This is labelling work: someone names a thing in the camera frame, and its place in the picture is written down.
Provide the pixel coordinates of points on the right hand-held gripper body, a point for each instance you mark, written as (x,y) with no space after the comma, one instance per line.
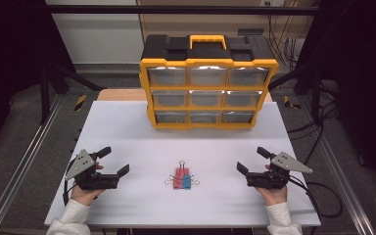
(275,178)

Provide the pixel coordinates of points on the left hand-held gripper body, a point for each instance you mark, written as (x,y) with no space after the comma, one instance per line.
(89,178)

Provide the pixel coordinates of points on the blue binder clip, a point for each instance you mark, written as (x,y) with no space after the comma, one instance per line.
(186,182)

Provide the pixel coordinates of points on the clear plastic drawer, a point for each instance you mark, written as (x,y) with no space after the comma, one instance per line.
(204,117)

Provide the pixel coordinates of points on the yellow black organizer cabinet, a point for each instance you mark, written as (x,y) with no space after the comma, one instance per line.
(163,49)

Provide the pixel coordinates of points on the person's right hand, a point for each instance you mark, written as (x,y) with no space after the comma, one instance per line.
(274,197)

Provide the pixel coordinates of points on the person's left hand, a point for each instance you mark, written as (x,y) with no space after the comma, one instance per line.
(83,196)

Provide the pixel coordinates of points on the right yellow clamp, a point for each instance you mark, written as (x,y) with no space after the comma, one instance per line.
(290,103)

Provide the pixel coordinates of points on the yellow clamp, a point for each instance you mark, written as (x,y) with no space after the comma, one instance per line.
(80,102)
(290,103)

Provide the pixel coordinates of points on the left yellow clamp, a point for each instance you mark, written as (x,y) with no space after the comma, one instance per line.
(80,102)

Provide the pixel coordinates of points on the wooden table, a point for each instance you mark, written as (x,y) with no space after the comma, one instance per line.
(120,95)

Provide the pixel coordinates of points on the black metal stand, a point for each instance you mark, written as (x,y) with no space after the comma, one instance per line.
(316,94)
(45,98)

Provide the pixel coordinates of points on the grid of clear drawers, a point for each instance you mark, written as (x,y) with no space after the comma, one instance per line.
(168,76)

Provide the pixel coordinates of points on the aluminium floor rail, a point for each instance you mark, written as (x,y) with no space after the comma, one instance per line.
(23,163)
(342,182)

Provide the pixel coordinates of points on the dark wall plate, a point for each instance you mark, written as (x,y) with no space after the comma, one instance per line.
(250,32)

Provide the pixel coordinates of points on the black overhead frame bar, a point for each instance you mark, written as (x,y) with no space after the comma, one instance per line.
(176,9)

